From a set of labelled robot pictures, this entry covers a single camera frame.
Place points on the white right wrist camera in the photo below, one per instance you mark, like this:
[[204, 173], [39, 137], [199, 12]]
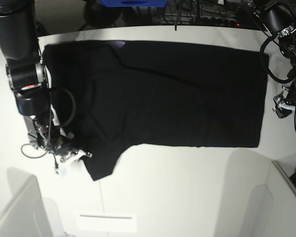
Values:
[[60, 170]]

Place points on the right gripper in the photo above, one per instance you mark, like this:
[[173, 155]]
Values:
[[49, 138]]

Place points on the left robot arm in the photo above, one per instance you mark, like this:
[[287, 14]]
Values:
[[280, 22]]

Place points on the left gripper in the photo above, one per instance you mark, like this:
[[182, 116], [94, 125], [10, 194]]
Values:
[[285, 101]]

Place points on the grey partition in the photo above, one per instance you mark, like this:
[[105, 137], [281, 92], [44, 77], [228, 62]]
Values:
[[282, 218], [25, 214]]

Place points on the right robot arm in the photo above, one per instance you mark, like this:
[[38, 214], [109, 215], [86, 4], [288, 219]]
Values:
[[27, 77]]

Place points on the grey partition right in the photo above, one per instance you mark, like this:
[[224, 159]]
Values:
[[282, 218]]

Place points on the blue box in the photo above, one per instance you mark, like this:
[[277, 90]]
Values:
[[134, 3]]

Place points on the black T-shirt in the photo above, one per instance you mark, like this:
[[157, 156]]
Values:
[[128, 93]]

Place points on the grey partition left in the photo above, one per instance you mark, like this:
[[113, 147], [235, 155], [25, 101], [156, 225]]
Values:
[[25, 214]]

